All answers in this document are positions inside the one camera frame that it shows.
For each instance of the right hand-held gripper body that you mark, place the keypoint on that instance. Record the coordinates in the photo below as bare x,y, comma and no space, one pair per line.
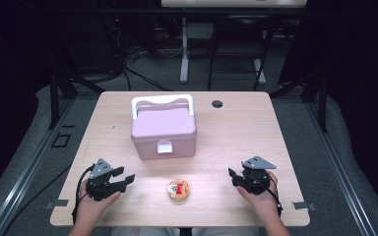
256,178

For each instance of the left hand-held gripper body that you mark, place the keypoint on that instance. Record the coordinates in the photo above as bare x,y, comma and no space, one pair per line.
100,170

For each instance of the round orange snack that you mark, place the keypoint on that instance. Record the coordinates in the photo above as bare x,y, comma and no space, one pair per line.
178,190

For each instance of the person's right hand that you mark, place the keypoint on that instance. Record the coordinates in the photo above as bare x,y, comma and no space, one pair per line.
265,205

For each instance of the person's left hand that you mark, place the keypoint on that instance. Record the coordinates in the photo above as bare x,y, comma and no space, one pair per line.
90,209

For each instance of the grey tape strip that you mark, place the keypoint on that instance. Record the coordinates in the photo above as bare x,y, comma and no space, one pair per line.
303,206
57,203

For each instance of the black metal stand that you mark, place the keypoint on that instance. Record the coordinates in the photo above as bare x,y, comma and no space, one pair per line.
322,98
54,98

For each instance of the dark equipment with red light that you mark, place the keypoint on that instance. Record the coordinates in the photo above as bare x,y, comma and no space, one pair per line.
114,39

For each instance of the white desk with metal legs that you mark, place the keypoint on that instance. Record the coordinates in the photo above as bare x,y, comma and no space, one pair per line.
184,49

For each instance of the black chair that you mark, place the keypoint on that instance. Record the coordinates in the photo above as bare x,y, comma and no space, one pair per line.
239,36

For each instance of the aluminium floor rail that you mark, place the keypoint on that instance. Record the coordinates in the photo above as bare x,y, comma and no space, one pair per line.
341,170
29,170

